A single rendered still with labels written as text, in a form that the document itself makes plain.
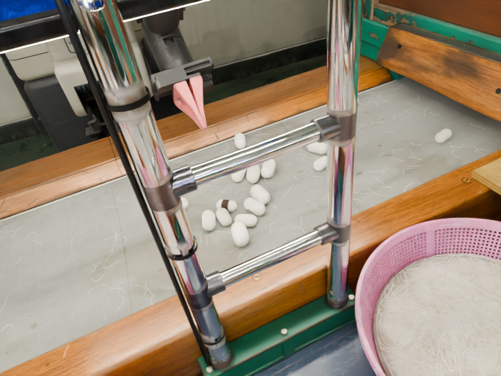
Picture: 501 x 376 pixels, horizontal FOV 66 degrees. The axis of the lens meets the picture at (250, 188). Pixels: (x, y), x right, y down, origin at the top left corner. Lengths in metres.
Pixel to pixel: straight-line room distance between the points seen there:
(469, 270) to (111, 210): 0.50
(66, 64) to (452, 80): 0.87
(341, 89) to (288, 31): 2.58
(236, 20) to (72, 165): 2.10
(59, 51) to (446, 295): 1.00
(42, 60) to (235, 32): 1.56
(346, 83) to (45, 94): 1.25
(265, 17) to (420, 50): 2.07
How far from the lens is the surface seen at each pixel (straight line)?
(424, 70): 0.76
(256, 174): 0.60
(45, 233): 0.66
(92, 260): 0.58
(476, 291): 0.51
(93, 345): 0.46
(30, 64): 1.43
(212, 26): 2.67
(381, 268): 0.49
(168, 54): 0.66
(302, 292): 0.47
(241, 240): 0.51
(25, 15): 0.36
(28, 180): 0.76
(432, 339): 0.47
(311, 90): 0.81
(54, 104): 1.47
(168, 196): 0.27
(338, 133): 0.31
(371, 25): 0.93
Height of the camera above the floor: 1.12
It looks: 39 degrees down
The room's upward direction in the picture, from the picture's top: 9 degrees counter-clockwise
